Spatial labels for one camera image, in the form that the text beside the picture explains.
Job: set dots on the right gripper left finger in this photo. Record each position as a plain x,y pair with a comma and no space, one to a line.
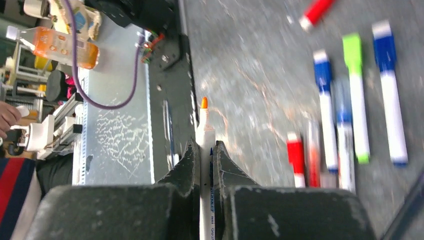
166,210

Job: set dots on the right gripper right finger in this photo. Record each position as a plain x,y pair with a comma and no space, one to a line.
246,210

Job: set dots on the orange band white marker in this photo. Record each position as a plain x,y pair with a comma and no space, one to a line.
205,137

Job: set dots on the clear cap blue pen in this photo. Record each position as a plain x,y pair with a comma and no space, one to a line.
345,138

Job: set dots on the green cap white marker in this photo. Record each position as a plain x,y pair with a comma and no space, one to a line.
352,53

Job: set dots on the small red marker cap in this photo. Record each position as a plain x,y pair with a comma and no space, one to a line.
314,13

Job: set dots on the blue cap white marker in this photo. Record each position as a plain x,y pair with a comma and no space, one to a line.
385,58

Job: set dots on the person hand in background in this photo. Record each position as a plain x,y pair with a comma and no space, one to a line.
9,116

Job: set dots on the red cap lower marker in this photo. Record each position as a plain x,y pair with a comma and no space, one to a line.
296,158

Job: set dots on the blue cap lower marker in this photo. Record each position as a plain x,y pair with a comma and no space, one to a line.
323,78

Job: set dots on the orange drink bottle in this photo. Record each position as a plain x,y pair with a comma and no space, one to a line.
56,46

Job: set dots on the slotted cable duct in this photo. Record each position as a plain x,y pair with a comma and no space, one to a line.
79,166

